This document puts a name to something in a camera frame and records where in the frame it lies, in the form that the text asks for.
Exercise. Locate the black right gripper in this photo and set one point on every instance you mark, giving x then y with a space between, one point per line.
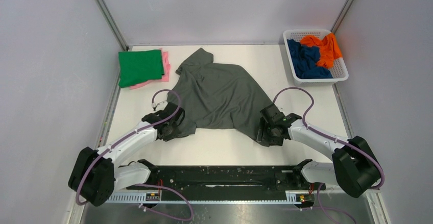
265 131

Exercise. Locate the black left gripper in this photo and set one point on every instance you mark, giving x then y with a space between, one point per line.
174 124

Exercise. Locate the grey t-shirt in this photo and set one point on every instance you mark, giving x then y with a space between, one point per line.
217 96

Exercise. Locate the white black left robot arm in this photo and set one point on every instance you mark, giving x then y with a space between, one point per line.
98 173

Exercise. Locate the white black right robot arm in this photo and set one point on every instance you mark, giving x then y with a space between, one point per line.
353 167

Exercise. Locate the folded pink t-shirt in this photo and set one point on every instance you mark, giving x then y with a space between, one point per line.
165 76

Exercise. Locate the folded green t-shirt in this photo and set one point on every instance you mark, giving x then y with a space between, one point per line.
138 67

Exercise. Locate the blue t-shirt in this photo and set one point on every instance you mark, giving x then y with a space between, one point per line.
304 60

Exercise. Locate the white plastic laundry basket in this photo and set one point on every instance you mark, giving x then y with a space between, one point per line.
338 71

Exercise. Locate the orange t-shirt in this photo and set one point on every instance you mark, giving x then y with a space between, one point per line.
328 48

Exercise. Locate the aluminium frame rail left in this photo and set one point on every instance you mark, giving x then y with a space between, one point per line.
112 24

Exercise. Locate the aluminium frame rail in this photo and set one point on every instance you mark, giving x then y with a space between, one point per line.
112 24
345 9

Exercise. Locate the aluminium frame rail right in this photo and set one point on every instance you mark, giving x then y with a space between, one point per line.
345 9

